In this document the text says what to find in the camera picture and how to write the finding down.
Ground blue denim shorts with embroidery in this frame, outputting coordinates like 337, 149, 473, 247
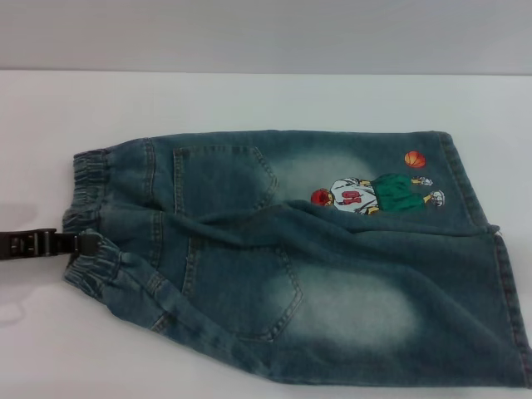
61, 128, 532, 399

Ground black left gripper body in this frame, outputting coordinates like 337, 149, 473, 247
0, 227, 58, 263

